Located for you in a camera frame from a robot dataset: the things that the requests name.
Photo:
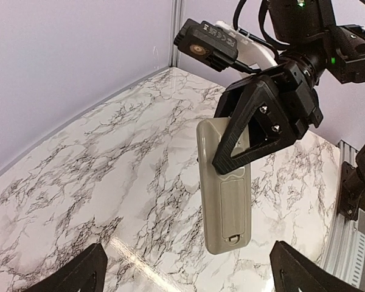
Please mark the right aluminium frame post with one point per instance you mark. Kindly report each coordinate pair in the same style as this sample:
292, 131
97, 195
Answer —
178, 9

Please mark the front aluminium rail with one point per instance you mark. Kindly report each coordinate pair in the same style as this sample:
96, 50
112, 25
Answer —
344, 252

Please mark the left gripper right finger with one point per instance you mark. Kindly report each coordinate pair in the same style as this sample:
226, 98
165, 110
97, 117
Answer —
292, 271

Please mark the grey remote control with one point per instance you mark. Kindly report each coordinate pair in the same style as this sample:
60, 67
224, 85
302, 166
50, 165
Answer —
226, 199

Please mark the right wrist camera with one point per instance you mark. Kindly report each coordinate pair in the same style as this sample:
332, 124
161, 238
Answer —
208, 44

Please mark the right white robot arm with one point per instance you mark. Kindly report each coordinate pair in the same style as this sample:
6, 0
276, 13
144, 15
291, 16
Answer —
307, 30

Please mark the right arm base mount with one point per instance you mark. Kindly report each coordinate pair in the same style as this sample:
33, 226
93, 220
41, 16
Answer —
352, 187

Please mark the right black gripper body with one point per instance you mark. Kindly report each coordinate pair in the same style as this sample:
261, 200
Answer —
292, 83

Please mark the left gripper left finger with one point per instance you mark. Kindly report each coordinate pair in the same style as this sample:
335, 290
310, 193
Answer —
85, 272

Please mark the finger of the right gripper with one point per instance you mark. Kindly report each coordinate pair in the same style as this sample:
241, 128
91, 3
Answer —
229, 102
259, 130

